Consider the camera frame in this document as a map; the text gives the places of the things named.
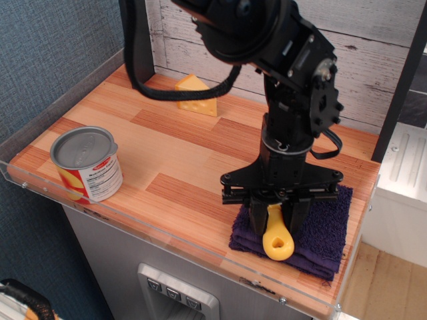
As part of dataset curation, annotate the black braided cable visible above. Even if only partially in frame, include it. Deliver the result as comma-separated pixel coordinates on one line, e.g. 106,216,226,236
123,0,243,101

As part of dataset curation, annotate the white toy sink unit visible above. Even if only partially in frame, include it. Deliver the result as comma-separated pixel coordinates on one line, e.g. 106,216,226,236
362,123,426,267

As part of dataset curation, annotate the silver ice dispenser panel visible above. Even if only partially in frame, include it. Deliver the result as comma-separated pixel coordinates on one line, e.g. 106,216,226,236
137,263,220,319

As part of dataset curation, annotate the white knife yellow handle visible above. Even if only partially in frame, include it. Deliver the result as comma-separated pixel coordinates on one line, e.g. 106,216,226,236
262,203,295,261

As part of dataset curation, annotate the silver toy fridge cabinet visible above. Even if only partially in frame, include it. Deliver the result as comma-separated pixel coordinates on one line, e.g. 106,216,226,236
64,207,308,319

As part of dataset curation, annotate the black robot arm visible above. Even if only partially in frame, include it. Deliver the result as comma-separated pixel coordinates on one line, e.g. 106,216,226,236
177,1,343,235

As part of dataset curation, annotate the black right shelf post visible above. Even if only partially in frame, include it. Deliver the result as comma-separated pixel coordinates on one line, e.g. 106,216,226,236
371,1,426,163

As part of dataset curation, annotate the black left shelf post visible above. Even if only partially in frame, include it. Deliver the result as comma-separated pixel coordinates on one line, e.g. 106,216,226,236
119,1,155,91

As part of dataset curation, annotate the black shelf post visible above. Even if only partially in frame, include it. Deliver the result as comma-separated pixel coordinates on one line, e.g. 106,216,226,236
371,1,426,163
119,1,155,91

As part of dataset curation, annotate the black orange object corner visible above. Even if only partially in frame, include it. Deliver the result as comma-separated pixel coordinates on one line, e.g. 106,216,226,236
1,279,60,319

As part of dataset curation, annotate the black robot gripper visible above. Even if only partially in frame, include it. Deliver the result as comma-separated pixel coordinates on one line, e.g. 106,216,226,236
220,144,344,235

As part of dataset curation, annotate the yellow toy cheese wedge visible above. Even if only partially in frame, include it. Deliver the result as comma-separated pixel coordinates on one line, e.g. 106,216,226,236
175,74,218,117

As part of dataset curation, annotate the toy tin can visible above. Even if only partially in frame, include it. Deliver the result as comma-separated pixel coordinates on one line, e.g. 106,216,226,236
50,126,123,204

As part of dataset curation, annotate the folded purple towel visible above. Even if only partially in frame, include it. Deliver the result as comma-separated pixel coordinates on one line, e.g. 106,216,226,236
229,185,353,281

